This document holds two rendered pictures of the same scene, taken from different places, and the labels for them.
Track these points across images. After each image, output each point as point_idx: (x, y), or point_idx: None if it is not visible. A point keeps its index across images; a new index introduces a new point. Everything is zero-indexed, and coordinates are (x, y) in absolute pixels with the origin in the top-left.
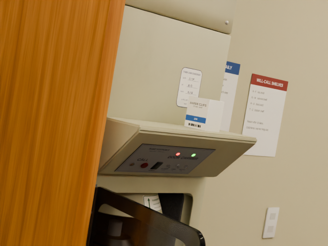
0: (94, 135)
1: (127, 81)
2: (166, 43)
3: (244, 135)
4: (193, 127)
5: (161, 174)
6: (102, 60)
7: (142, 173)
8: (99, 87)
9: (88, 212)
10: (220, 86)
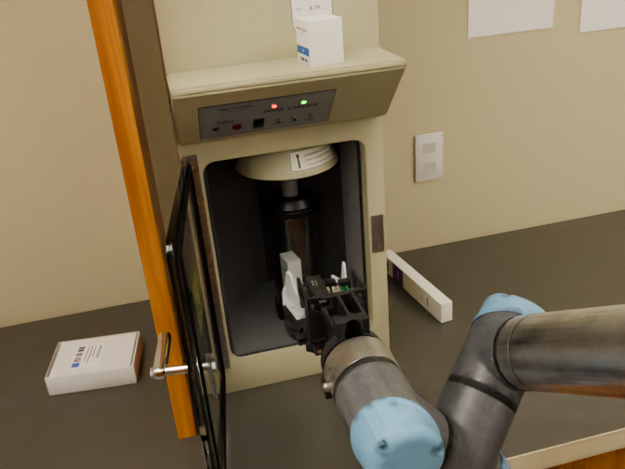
0: (119, 113)
1: (198, 20)
2: None
3: (385, 60)
4: (303, 61)
5: (282, 128)
6: (93, 19)
7: (248, 133)
8: (102, 54)
9: (146, 200)
10: None
